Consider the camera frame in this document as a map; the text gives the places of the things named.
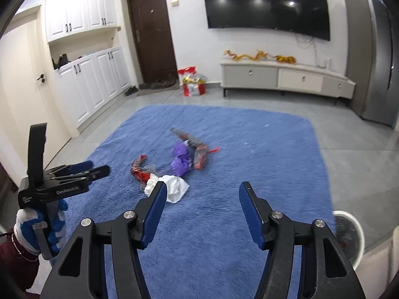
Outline black bag on counter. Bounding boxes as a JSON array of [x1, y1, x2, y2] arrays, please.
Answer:
[[56, 53, 69, 69]]

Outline left hand blue white glove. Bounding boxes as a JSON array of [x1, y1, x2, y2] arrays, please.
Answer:
[[13, 199, 69, 257]]

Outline grey double door refrigerator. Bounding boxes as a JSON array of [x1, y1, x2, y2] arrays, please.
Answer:
[[345, 0, 398, 127]]

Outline black slipper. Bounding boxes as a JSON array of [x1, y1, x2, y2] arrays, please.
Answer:
[[124, 86, 139, 96]]

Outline white crumpled tissue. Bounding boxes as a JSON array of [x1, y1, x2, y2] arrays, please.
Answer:
[[144, 173, 190, 204]]

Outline golden dragon ornament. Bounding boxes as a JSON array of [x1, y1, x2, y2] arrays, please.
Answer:
[[223, 49, 275, 62]]

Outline white upper wall cabinets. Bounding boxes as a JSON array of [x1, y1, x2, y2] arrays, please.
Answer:
[[43, 0, 117, 43]]

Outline white grey TV cabinet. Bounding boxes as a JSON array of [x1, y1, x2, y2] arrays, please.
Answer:
[[220, 60, 356, 100]]

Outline brown door mat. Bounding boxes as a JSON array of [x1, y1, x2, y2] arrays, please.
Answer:
[[137, 80, 179, 96]]

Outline white round trash bin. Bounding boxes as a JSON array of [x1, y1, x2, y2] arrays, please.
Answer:
[[333, 211, 365, 270]]

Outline purple crumpled wrapper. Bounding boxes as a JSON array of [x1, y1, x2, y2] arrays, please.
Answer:
[[170, 143, 191, 177]]

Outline dark red snack bag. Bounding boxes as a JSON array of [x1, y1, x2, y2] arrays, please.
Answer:
[[170, 128, 220, 170]]

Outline white router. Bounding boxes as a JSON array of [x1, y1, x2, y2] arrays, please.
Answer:
[[325, 58, 331, 70]]

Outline blue shaggy rug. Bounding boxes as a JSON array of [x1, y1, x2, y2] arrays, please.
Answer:
[[66, 105, 335, 298]]

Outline red torn wrapper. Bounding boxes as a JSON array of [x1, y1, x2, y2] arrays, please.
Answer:
[[130, 154, 156, 185]]

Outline golden tiger ornament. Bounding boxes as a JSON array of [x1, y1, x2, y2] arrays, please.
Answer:
[[275, 55, 297, 64]]

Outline dark brown entrance door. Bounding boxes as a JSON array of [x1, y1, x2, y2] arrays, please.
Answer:
[[127, 0, 178, 84]]

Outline cream interior door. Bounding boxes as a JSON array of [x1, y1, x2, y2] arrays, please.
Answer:
[[1, 6, 71, 183]]

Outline red white gift bag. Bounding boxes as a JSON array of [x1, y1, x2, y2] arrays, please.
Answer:
[[177, 66, 208, 96]]

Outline wall mounted black television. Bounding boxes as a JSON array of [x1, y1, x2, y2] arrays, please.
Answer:
[[205, 0, 330, 41]]

